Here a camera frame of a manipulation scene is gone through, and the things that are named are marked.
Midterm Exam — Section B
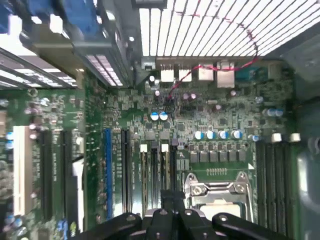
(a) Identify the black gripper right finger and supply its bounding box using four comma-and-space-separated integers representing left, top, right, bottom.
173, 190, 293, 240

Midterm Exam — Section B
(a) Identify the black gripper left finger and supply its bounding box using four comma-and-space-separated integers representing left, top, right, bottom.
74, 189, 174, 240

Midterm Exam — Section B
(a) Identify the green RAM stick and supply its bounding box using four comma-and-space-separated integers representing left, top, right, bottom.
161, 143, 171, 192
139, 143, 149, 216

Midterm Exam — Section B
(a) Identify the black four-slot RAM bank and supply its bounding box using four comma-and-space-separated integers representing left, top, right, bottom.
139, 141, 179, 217
255, 133, 301, 235

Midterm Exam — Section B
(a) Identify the silver CPU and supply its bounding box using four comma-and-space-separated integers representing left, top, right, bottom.
199, 203, 244, 219

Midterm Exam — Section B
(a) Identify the metal CPU socket cover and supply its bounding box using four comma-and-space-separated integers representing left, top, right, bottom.
183, 171, 254, 226

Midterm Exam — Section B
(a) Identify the black expansion slot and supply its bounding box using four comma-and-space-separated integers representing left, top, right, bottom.
62, 131, 74, 227
39, 131, 53, 221
121, 128, 133, 214

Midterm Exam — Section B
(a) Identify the blue expansion slot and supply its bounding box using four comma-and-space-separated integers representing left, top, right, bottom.
104, 128, 113, 219

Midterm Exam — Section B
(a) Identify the green motherboard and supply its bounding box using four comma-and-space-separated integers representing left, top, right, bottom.
0, 67, 301, 240

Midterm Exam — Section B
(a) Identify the large silver rear port block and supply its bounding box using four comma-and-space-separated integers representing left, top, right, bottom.
216, 70, 236, 89

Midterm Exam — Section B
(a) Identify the white rear port block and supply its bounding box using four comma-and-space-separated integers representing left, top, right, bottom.
160, 69, 175, 83
178, 69, 193, 83

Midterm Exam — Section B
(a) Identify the white expansion slot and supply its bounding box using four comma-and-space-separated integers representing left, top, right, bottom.
12, 125, 26, 216

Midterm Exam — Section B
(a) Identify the black and silver PC case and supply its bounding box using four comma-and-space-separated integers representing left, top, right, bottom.
0, 0, 320, 240

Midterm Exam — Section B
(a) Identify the blue card retention latch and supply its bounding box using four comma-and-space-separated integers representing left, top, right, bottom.
29, 0, 101, 43

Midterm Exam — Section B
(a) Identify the red twisted wire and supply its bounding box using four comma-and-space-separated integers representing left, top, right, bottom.
166, 41, 260, 100

